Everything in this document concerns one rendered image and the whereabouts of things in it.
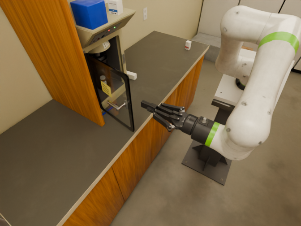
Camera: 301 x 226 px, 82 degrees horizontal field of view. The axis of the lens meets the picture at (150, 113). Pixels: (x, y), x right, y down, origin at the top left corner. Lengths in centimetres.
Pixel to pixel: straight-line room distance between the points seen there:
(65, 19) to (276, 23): 75
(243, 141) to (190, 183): 151
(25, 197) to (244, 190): 183
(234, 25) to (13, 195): 122
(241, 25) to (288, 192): 188
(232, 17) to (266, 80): 31
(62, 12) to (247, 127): 71
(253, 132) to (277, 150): 209
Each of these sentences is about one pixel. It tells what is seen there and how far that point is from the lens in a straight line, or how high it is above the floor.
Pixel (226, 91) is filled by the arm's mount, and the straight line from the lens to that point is 136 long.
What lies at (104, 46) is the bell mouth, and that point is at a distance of 110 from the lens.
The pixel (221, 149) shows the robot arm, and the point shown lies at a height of 131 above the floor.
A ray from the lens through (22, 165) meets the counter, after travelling 119.
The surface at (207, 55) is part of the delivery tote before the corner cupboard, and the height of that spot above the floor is 9.
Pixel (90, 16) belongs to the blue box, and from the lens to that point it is 83.
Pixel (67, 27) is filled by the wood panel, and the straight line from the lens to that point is 80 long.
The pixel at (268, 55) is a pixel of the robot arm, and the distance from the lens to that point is 68.
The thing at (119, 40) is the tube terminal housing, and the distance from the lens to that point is 116.
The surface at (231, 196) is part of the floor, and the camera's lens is 206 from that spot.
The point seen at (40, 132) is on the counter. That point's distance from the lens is 128.
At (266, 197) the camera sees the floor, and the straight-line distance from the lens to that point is 221.
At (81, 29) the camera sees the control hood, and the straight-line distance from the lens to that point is 88.
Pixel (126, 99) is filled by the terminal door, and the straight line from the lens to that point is 84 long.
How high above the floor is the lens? 181
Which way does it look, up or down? 48 degrees down
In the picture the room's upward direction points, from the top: straight up
